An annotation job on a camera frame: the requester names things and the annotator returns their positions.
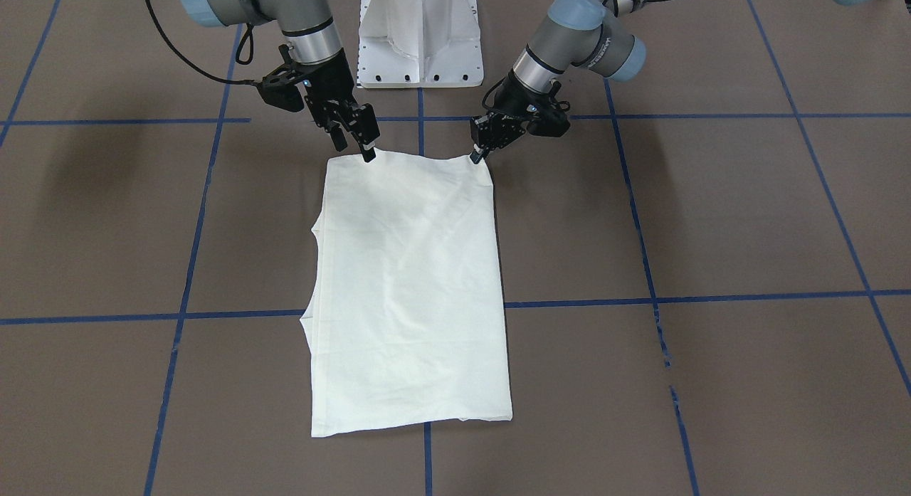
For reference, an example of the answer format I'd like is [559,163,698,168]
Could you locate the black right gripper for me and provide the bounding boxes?
[305,51,379,163]

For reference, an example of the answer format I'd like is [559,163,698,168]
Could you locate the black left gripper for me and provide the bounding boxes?
[470,70,531,164]

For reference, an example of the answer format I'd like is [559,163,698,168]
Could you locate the cream long-sleeve cat shirt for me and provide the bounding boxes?
[300,149,513,438]

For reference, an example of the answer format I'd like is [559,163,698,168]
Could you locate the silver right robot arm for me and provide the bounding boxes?
[180,0,380,162]

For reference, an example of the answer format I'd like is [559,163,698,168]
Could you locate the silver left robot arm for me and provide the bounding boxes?
[470,0,909,163]

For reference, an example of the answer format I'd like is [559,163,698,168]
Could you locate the white mounting plate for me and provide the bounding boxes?
[356,0,485,90]

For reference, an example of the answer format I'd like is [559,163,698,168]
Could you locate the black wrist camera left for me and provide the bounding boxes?
[525,81,572,138]

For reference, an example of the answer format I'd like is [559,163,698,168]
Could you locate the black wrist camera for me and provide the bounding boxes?
[254,44,308,112]
[525,81,572,138]

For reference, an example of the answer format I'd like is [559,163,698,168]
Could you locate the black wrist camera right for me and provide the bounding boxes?
[254,44,308,112]

